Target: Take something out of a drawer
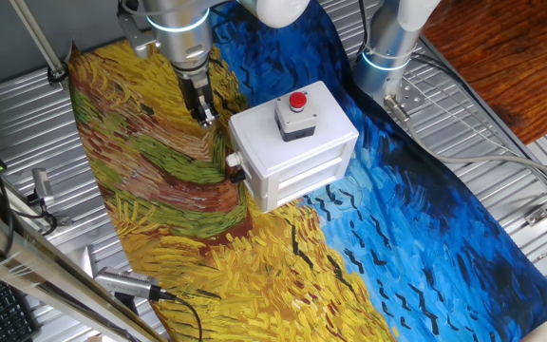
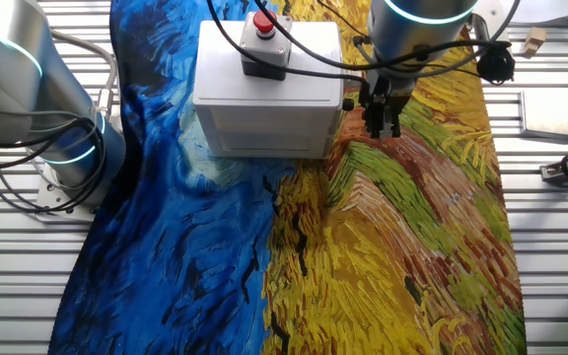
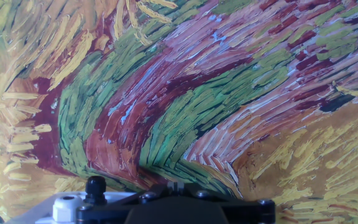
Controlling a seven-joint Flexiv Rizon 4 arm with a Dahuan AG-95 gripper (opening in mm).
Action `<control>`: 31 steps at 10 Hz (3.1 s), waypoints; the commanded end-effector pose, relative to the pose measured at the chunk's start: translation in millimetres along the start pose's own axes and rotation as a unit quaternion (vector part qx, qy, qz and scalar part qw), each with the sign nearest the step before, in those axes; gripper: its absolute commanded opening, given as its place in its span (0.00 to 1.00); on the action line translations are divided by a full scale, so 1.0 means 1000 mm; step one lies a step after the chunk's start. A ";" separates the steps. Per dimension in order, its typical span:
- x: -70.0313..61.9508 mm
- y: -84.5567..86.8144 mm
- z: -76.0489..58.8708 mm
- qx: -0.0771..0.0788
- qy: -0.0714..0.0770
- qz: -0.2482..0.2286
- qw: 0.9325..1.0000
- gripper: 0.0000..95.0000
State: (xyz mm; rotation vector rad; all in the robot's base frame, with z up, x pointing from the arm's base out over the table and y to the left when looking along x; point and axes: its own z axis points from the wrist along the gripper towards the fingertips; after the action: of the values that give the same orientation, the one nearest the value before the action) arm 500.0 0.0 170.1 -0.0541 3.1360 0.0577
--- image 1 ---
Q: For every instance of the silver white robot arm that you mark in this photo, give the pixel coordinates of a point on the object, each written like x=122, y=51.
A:
x=183, y=43

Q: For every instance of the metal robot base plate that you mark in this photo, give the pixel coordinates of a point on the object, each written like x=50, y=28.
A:
x=411, y=95

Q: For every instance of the silver metal plate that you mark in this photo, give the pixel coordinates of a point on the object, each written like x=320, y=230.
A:
x=89, y=261

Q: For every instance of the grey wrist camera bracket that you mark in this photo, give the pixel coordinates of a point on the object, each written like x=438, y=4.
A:
x=136, y=35

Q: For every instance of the ribbed grey camera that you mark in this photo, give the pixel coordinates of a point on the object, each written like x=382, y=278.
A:
x=126, y=282

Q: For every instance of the thin metal pole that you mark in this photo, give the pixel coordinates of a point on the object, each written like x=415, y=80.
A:
x=36, y=33

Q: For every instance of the aluminium frame bar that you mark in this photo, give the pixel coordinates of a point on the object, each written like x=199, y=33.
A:
x=41, y=273

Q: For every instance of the brown wooden desk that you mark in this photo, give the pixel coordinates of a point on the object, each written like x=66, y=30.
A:
x=515, y=57

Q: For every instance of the white plastic box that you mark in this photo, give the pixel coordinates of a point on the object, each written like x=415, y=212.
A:
x=233, y=159

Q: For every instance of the grey emergency stop button box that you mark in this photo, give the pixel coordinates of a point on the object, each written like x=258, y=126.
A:
x=297, y=119

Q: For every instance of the white drawer cabinet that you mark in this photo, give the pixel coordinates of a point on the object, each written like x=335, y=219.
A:
x=292, y=157

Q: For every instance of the metal corner bracket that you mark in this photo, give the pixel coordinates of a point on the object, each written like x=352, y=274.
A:
x=537, y=216

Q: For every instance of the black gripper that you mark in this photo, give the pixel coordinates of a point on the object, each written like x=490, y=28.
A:
x=195, y=81

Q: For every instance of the small metal clamp bracket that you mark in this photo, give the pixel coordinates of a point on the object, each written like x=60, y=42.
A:
x=64, y=221

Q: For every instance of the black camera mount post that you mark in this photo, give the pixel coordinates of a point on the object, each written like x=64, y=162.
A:
x=126, y=301

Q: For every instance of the painted wheat field cloth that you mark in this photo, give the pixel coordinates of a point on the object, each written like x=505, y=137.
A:
x=207, y=266

